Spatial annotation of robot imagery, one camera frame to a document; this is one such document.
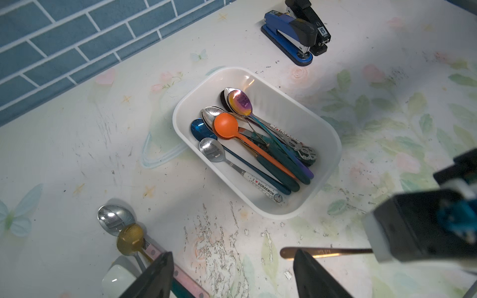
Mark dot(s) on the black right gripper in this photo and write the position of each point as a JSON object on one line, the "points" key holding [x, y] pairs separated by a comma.
{"points": [[437, 227]]}

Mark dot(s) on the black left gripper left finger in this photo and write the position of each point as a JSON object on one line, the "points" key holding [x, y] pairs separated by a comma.
{"points": [[155, 282]]}

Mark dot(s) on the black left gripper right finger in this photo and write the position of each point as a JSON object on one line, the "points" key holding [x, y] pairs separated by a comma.
{"points": [[313, 280]]}

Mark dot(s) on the gold long spoon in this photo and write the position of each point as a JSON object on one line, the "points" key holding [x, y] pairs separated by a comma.
{"points": [[288, 253]]}

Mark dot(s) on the white plastic spoon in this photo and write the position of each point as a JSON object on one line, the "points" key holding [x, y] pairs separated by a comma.
{"points": [[116, 281]]}

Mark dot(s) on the green handled spoon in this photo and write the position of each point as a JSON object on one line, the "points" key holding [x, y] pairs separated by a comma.
{"points": [[130, 242]]}

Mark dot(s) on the pink handled spoon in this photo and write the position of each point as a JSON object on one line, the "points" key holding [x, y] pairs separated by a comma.
{"points": [[113, 218]]}

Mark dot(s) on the teal handled spoon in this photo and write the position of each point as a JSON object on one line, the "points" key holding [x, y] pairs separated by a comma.
{"points": [[285, 160], [281, 180]]}

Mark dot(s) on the silver spoon clear handle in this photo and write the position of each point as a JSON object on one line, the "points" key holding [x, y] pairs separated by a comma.
{"points": [[304, 152], [215, 153]]}

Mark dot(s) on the silver spoon marbled handle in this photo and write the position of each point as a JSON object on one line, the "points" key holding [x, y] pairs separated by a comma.
{"points": [[209, 114]]}

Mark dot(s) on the orange plastic spoon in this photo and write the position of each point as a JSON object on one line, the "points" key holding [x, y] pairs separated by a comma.
{"points": [[227, 127]]}

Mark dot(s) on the rainbow iridescent spoon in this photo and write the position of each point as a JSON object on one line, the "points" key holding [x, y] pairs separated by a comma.
{"points": [[241, 105]]}

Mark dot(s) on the black purple spoon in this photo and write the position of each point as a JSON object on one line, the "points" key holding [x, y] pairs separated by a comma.
{"points": [[224, 102]]}

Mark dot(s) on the blue stapler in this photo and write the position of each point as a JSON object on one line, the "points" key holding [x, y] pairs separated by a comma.
{"points": [[293, 36]]}

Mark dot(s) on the black stapler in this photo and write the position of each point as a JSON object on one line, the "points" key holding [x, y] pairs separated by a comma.
{"points": [[302, 9]]}

